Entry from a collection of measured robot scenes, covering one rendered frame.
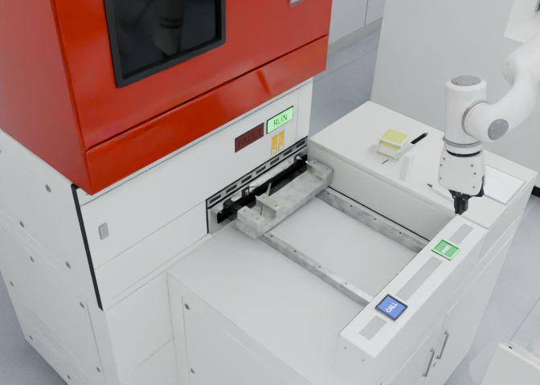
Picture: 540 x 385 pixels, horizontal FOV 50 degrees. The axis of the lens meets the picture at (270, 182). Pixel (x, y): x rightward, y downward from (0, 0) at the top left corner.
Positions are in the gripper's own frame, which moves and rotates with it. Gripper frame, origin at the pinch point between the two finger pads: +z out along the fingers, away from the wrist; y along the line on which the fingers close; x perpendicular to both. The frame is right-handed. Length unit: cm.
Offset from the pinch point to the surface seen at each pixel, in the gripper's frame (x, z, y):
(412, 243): 8.0, 23.7, -17.9
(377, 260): -2.1, 25.1, -23.3
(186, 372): -46, 60, -67
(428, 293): -16.1, 15.9, 0.5
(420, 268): -9.9, 15.1, -5.1
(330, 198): 8, 18, -47
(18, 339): -66, 80, -157
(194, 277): -42, 18, -55
